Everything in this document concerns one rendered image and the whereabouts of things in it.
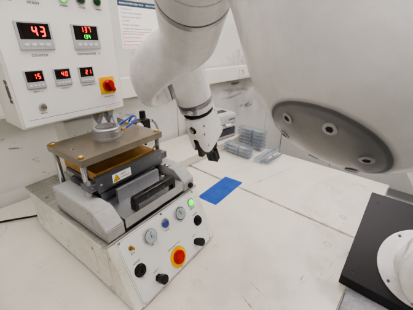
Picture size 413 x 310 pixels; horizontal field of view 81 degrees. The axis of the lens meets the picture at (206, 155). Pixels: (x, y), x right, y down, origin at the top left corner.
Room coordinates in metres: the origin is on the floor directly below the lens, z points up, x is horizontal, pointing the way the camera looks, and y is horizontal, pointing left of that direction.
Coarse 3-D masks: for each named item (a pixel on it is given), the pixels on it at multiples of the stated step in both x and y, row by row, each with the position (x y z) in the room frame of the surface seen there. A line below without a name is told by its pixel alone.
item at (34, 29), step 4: (20, 24) 0.67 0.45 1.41; (24, 24) 0.68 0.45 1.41; (24, 28) 0.68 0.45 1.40; (28, 28) 0.68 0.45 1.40; (32, 28) 0.69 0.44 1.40; (36, 28) 0.70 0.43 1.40; (40, 28) 0.71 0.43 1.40; (44, 28) 0.71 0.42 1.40; (24, 32) 0.67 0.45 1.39; (28, 32) 0.68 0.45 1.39; (32, 32) 0.69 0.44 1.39; (36, 32) 0.70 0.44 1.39; (40, 32) 0.70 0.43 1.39; (44, 32) 0.71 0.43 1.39; (24, 36) 0.67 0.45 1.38; (28, 36) 0.68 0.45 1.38; (32, 36) 0.69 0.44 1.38; (36, 36) 0.69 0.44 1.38; (40, 36) 0.70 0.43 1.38; (44, 36) 0.71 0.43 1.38
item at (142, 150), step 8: (128, 152) 0.69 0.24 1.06; (136, 152) 0.69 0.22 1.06; (144, 152) 0.69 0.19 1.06; (64, 160) 0.65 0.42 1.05; (104, 160) 0.63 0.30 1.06; (112, 160) 0.63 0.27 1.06; (120, 160) 0.63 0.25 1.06; (128, 160) 0.63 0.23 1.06; (72, 168) 0.63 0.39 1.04; (88, 168) 0.58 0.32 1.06; (96, 168) 0.58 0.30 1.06; (104, 168) 0.58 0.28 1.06; (112, 168) 0.59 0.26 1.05; (80, 176) 0.60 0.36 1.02
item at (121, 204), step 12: (132, 180) 0.60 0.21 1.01; (144, 180) 0.62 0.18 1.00; (156, 180) 0.66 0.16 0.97; (120, 192) 0.56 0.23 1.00; (132, 192) 0.59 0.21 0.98; (168, 192) 0.61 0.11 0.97; (180, 192) 0.65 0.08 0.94; (120, 204) 0.54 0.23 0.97; (144, 204) 0.54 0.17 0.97; (156, 204) 0.56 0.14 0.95; (120, 216) 0.49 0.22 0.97; (132, 216) 0.50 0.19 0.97; (144, 216) 0.53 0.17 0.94
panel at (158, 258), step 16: (192, 192) 0.68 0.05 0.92; (192, 208) 0.65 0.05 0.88; (144, 224) 0.52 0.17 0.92; (160, 224) 0.55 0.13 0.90; (176, 224) 0.58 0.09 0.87; (192, 224) 0.62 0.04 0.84; (128, 240) 0.47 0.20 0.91; (160, 240) 0.52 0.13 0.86; (176, 240) 0.55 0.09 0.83; (192, 240) 0.59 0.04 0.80; (208, 240) 0.63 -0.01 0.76; (128, 256) 0.45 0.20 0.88; (144, 256) 0.47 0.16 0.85; (160, 256) 0.50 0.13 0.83; (192, 256) 0.56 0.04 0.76; (128, 272) 0.43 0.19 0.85; (160, 272) 0.47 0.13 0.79; (176, 272) 0.50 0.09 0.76; (144, 288) 0.43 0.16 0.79; (160, 288) 0.45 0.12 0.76; (144, 304) 0.40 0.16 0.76
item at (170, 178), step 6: (162, 180) 0.60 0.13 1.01; (168, 180) 0.61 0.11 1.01; (174, 180) 0.63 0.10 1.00; (150, 186) 0.57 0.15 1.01; (156, 186) 0.57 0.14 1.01; (162, 186) 0.59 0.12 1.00; (174, 186) 0.62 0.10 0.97; (144, 192) 0.54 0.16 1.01; (150, 192) 0.55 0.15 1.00; (156, 192) 0.57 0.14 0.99; (132, 198) 0.52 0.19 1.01; (138, 198) 0.52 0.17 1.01; (144, 198) 0.53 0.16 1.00; (132, 204) 0.52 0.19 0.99; (138, 204) 0.52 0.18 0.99
